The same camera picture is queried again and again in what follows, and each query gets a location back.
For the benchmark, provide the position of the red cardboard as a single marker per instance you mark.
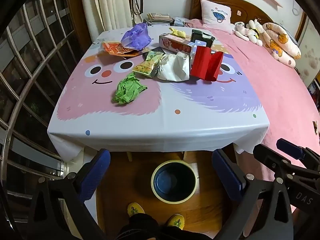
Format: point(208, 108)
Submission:
point(202, 63)

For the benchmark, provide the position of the light blue tissue box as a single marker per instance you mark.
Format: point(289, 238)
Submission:
point(180, 22)

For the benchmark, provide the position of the white handbag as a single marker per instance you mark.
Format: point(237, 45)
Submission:
point(138, 18)

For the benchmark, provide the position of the round blue bin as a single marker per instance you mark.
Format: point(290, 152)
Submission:
point(173, 182)

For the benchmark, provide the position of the silver bag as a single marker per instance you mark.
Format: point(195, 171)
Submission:
point(172, 68)

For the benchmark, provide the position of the dark green box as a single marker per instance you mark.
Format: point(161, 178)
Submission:
point(200, 35)

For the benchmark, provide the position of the yellow wrapper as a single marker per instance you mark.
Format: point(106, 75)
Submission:
point(178, 33)

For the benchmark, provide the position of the cartoon printed tablecloth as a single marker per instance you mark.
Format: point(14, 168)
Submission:
point(175, 120)

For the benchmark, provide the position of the pink bed blanket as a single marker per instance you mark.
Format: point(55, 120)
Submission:
point(275, 92)

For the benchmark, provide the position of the pink carton box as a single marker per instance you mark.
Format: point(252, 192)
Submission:
point(172, 42)

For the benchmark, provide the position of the wooden bed headboard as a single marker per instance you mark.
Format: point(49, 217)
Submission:
point(237, 3)

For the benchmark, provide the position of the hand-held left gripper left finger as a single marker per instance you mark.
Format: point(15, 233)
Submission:
point(96, 172)

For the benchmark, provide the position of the green paper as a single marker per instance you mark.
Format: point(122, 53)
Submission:
point(128, 88)

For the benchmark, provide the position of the orange snack packet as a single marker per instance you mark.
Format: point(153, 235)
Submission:
point(113, 48)

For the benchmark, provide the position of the purple plastic bag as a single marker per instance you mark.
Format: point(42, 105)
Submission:
point(136, 37)

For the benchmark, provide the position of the person's black trousers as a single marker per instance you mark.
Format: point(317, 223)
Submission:
point(145, 227)

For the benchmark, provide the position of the pale green snack packet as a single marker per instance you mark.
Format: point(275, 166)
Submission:
point(153, 56)

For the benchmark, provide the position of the black packet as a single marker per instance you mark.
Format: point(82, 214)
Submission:
point(156, 49)

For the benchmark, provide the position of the metal window grille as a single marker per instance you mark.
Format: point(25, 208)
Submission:
point(7, 142)

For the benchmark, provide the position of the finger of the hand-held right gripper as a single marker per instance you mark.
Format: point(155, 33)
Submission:
point(290, 148)
point(265, 152)

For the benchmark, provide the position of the stack of books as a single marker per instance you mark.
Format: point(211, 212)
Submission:
point(158, 18)

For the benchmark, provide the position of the pink square cushion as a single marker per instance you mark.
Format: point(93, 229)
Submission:
point(216, 15)

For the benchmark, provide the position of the yellow slipper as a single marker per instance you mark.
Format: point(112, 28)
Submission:
point(135, 208)
point(176, 221)

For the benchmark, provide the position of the bear print rolled quilt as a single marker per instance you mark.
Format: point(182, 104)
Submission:
point(280, 45)

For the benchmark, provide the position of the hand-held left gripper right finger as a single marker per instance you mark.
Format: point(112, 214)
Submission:
point(227, 177)

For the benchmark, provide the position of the cream curtain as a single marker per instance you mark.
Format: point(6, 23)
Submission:
point(107, 5)

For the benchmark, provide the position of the yellow green snack packet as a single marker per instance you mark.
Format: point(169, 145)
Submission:
point(145, 68)

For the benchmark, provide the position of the white yellow plush toy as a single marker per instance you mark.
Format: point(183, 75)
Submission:
point(256, 26)

